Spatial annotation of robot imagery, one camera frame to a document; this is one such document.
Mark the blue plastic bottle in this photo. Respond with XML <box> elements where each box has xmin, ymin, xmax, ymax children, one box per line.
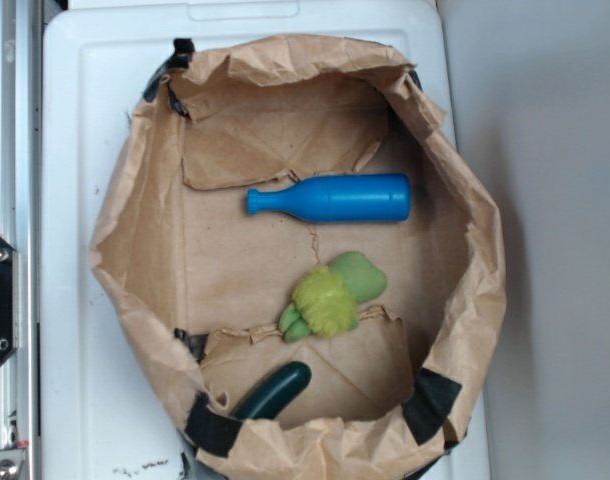
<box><xmin>246</xmin><ymin>174</ymin><xmax>412</xmax><ymax>223</ymax></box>

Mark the aluminium frame rail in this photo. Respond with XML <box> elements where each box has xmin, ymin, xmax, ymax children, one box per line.
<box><xmin>0</xmin><ymin>1</ymin><xmax>43</xmax><ymax>479</ymax></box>

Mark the green plush toy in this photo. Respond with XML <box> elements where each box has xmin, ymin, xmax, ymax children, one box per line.
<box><xmin>278</xmin><ymin>251</ymin><xmax>388</xmax><ymax>343</ymax></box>

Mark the dark green cucumber toy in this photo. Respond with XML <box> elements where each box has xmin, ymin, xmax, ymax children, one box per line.
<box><xmin>231</xmin><ymin>361</ymin><xmax>312</xmax><ymax>420</ymax></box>

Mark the white plastic lid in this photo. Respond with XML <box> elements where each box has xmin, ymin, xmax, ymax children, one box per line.
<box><xmin>38</xmin><ymin>0</ymin><xmax>492</xmax><ymax>480</ymax></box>

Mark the brown paper bag bin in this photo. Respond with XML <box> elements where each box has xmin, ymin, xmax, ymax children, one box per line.
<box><xmin>90</xmin><ymin>35</ymin><xmax>506</xmax><ymax>479</ymax></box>

